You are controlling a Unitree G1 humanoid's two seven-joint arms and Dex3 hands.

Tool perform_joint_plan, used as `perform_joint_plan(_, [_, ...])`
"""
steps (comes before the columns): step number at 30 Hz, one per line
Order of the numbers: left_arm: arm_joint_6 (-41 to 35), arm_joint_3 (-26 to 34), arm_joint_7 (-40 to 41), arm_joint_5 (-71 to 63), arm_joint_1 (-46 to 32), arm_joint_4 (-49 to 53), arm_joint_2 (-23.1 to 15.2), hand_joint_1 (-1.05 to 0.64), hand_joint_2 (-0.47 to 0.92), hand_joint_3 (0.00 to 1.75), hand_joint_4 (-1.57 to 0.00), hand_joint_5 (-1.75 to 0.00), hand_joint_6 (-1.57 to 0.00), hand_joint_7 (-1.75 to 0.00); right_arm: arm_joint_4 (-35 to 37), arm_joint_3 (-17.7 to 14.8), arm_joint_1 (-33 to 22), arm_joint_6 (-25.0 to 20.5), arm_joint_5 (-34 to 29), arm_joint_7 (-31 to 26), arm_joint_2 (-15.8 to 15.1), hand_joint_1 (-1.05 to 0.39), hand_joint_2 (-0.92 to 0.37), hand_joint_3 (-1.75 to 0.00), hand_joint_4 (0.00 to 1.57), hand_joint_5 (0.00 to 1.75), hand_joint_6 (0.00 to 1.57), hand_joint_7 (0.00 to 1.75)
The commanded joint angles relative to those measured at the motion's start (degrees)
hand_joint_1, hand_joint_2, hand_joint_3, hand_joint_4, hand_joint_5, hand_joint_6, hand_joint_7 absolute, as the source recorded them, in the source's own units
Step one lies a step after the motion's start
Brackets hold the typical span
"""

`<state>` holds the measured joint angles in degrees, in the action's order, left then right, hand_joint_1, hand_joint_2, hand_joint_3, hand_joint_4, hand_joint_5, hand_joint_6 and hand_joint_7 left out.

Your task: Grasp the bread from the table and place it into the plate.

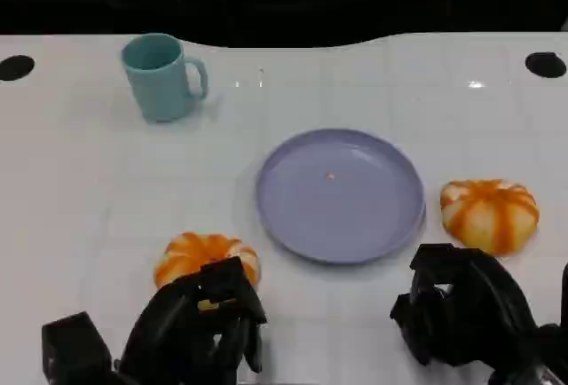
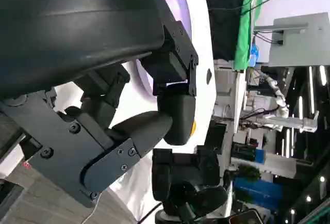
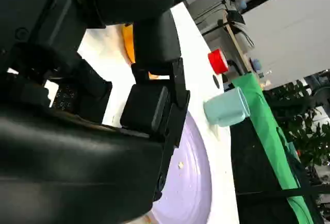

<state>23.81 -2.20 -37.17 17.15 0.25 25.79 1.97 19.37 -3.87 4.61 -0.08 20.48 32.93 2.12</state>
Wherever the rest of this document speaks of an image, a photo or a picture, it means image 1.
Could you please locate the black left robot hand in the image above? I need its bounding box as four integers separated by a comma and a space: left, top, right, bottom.
115, 255, 268, 385

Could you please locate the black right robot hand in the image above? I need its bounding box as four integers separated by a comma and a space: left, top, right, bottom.
389, 242, 539, 368

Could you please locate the orange and white bread roll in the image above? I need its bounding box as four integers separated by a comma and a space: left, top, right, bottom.
154, 232, 262, 313
439, 178, 541, 257

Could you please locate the lilac plate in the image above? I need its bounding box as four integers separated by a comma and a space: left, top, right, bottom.
255, 127, 428, 266

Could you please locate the pale green mug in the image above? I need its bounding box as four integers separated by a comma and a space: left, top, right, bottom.
121, 32, 209, 124

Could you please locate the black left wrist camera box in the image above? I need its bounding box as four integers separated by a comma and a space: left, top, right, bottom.
41, 311, 115, 385

